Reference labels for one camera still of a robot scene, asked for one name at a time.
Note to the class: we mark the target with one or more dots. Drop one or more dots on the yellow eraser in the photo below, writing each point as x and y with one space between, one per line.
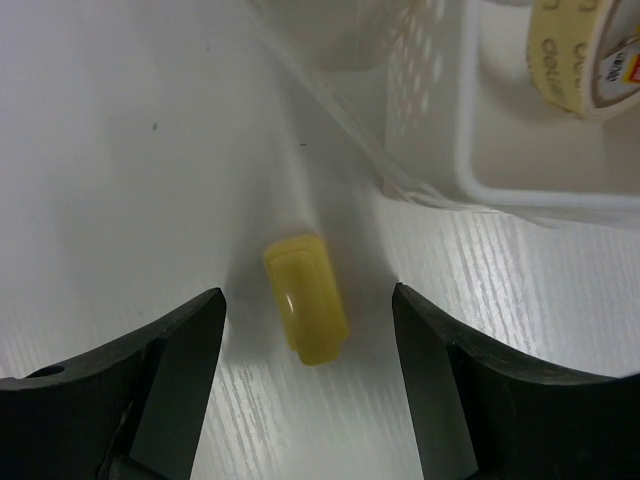
306 293

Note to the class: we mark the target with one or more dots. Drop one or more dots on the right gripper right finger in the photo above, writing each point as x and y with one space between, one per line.
481 409

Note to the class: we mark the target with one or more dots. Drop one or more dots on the white perforated storage basket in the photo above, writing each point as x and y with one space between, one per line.
439 97

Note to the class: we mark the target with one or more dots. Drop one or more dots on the beige masking tape roll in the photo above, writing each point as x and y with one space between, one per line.
583 56

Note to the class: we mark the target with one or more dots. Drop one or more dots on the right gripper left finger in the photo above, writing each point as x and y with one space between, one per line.
132 408

